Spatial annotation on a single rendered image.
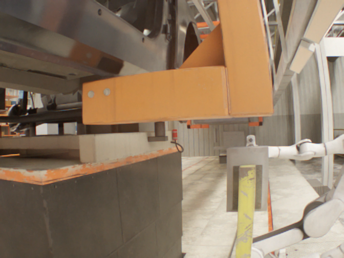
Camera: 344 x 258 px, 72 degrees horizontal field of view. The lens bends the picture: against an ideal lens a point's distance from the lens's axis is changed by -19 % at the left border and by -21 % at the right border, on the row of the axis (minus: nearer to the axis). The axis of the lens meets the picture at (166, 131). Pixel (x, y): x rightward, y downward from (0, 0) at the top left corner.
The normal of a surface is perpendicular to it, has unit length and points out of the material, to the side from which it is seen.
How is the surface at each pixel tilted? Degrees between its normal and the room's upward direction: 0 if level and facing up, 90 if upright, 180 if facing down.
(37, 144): 90
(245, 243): 90
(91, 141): 90
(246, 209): 90
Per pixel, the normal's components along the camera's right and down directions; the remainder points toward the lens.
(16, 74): 0.94, 0.10
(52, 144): -0.33, 0.02
